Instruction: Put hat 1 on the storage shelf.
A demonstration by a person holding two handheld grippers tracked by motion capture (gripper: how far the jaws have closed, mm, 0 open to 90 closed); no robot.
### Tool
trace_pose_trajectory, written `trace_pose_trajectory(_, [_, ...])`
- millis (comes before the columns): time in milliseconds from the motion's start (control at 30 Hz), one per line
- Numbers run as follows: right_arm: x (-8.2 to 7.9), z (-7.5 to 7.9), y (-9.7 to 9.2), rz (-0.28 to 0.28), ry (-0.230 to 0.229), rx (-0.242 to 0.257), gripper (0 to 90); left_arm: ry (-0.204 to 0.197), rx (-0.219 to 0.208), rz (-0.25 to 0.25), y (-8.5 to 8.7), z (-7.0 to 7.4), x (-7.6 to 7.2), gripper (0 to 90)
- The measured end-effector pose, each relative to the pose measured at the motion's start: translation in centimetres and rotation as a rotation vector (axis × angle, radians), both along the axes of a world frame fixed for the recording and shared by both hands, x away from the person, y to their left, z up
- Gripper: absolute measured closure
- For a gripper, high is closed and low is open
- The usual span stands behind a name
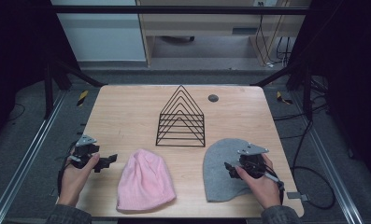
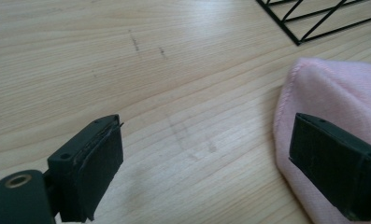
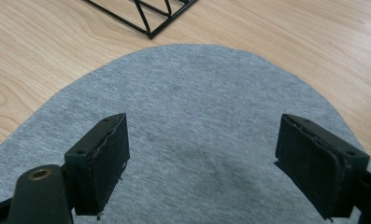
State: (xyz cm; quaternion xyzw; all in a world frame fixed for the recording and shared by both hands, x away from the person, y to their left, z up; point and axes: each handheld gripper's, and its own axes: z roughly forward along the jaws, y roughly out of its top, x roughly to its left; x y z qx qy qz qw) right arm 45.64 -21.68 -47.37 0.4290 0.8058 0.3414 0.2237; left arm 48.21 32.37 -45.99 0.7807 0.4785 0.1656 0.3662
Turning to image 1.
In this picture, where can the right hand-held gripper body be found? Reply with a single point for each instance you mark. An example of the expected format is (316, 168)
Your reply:
(252, 163)

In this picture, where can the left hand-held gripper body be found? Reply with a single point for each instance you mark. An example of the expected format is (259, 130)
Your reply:
(86, 149)

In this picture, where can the grey knitted beanie hat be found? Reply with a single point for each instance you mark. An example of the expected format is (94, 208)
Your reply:
(219, 174)

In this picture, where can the pink knitted beanie hat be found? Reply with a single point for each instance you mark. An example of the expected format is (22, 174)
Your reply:
(144, 183)

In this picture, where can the person's right hand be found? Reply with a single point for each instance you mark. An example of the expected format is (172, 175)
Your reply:
(264, 189)

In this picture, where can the person's left hand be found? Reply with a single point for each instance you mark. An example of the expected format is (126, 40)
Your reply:
(72, 183)

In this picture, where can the yellow black striped tape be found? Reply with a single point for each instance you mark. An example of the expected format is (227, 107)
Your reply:
(281, 98)
(82, 97)

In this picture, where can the grey round table grommet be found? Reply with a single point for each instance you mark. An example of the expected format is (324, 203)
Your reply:
(213, 98)

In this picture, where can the white cabinet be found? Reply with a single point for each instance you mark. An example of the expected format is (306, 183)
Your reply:
(102, 37)

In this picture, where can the dark curtain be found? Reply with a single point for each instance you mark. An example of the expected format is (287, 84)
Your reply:
(354, 77)
(15, 56)

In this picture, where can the grey metal table bracket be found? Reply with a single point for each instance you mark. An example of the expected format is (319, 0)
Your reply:
(296, 196)

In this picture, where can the aluminium floor rail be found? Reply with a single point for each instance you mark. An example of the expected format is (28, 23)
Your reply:
(27, 158)
(329, 161)

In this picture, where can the black metal frame leg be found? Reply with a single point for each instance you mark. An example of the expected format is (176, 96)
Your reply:
(307, 93)
(48, 93)

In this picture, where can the black horizontal frame bar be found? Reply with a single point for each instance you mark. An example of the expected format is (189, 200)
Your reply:
(174, 10)

